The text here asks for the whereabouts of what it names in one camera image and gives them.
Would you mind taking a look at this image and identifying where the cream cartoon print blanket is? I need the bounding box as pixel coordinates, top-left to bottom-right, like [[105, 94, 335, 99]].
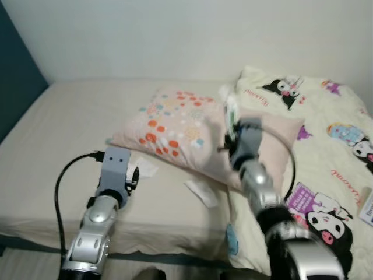
[[224, 65, 373, 275]]

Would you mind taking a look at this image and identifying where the pink dotted pillow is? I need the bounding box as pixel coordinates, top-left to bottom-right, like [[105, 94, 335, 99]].
[[108, 87, 307, 193]]

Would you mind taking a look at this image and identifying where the white green-striped packet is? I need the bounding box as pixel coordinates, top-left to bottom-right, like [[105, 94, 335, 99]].
[[220, 85, 241, 138]]

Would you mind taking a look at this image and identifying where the white blue-lettered book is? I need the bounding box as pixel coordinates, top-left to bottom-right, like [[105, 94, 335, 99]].
[[358, 192, 373, 225]]

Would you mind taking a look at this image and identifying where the beige sheeted mattress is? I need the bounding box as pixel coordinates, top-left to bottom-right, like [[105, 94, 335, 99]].
[[0, 79, 373, 260]]

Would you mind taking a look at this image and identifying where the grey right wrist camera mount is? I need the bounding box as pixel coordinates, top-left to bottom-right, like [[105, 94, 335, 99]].
[[233, 118, 263, 167]]

